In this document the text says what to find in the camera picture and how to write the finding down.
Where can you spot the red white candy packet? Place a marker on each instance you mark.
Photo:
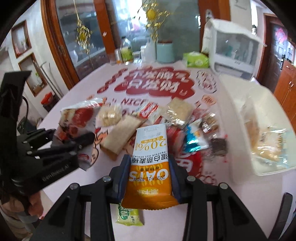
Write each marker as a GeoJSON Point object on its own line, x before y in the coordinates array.
{"type": "Point", "coordinates": [149, 111]}

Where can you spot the wooden wall cabinet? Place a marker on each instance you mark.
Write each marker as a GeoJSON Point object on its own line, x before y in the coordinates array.
{"type": "Point", "coordinates": [285, 91]}

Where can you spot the printed pink tablecloth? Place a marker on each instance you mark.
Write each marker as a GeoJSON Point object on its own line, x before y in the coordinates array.
{"type": "Point", "coordinates": [179, 154]}

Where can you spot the dark brownie packet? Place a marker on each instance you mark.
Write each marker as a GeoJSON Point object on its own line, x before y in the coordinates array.
{"type": "Point", "coordinates": [219, 146]}

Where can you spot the glass sliding door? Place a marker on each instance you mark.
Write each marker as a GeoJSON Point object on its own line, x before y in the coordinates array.
{"type": "Point", "coordinates": [79, 37]}

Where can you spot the white bottle sterilizer cabinet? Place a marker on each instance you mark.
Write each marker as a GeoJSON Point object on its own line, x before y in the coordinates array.
{"type": "Point", "coordinates": [231, 48]}

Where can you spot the white squeeze bottle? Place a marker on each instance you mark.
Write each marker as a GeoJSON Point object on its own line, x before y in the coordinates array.
{"type": "Point", "coordinates": [148, 51]}

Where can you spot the mint green canister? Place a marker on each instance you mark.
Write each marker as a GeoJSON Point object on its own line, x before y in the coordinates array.
{"type": "Point", "coordinates": [165, 52]}

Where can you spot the yellow puff snack packet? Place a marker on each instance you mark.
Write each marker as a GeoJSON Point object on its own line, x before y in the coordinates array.
{"type": "Point", "coordinates": [109, 115]}

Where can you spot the green tissue pack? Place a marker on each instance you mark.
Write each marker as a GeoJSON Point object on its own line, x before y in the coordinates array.
{"type": "Point", "coordinates": [195, 60]}

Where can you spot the clear beige cracker packet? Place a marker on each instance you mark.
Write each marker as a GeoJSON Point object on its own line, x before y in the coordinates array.
{"type": "Point", "coordinates": [178, 112]}

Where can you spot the green snack packet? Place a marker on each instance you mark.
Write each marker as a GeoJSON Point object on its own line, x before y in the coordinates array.
{"type": "Point", "coordinates": [128, 217]}

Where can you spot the orange oats bar packet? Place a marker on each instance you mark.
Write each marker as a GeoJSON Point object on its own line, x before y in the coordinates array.
{"type": "Point", "coordinates": [149, 184]}

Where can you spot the blue foil snack packet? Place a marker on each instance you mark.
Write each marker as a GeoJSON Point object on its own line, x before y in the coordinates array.
{"type": "Point", "coordinates": [195, 139]}

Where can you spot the white plastic storage bin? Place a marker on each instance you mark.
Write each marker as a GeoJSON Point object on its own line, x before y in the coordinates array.
{"type": "Point", "coordinates": [245, 166]}

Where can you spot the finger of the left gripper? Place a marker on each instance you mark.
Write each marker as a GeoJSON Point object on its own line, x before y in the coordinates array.
{"type": "Point", "coordinates": [59, 150]}
{"type": "Point", "coordinates": [33, 140]}

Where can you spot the clear nut snack packet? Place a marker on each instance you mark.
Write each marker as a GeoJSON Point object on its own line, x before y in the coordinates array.
{"type": "Point", "coordinates": [209, 124]}

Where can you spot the red strawberry snack bag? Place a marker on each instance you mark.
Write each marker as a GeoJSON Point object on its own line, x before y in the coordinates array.
{"type": "Point", "coordinates": [75, 122]}

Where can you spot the green label bottle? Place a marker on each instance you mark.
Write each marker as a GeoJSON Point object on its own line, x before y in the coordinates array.
{"type": "Point", "coordinates": [126, 49]}

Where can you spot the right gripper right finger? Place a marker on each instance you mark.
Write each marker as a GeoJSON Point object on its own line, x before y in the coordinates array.
{"type": "Point", "coordinates": [181, 188]}

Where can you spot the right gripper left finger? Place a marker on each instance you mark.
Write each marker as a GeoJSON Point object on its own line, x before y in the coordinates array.
{"type": "Point", "coordinates": [119, 178]}

